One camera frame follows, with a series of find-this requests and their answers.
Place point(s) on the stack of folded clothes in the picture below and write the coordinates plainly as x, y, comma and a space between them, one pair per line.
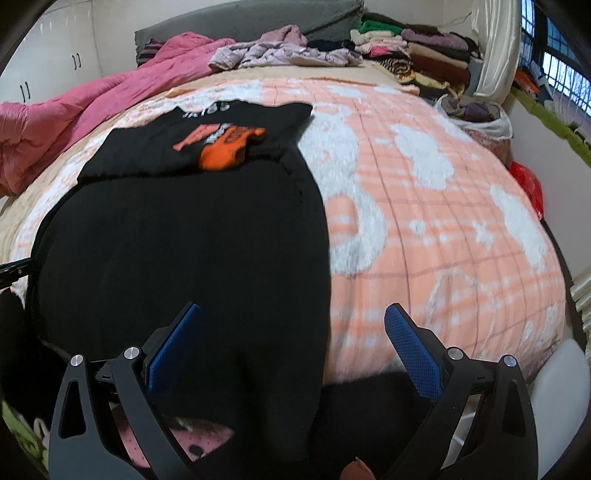
434, 55

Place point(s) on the peach plaid blanket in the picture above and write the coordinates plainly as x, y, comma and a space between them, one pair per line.
438, 230

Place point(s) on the black sweater with orange cuffs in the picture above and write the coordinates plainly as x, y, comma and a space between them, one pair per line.
184, 254

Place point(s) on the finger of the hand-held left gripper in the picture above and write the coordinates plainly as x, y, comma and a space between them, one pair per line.
14, 271

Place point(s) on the green patterned cloth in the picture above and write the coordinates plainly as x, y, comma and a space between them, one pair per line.
23, 438

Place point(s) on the white plastic bag of clothes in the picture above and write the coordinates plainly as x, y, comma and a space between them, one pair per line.
496, 124

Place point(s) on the red plastic bag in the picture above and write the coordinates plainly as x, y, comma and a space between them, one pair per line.
528, 184

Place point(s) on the barred window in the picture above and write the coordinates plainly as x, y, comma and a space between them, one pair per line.
563, 60

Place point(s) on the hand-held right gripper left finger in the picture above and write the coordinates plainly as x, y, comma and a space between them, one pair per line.
175, 350

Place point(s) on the cream curtain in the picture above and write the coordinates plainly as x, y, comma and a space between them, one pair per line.
498, 46

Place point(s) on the white wardrobe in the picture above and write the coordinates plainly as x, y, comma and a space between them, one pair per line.
51, 50

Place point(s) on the dark striped cloth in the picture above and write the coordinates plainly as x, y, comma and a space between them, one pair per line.
150, 50

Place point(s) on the pink comforter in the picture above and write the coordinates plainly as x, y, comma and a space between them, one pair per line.
69, 115

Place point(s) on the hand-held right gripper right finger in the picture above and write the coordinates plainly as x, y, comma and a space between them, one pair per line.
411, 350

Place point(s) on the grey headboard cover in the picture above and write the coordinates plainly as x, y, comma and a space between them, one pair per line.
231, 18

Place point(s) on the lilac pajama garment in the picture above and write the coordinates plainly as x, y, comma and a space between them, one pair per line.
286, 55

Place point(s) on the green sill cloth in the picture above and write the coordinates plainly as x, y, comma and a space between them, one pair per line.
549, 122

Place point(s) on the pink fleece garment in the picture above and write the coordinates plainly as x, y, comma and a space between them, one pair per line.
284, 34

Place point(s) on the person's right hand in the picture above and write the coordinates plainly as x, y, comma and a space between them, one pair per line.
356, 470

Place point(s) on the white chair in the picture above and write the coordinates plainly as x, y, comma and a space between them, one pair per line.
558, 406

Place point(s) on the person's pink dotted pajamas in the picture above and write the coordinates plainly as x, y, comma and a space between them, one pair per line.
198, 443

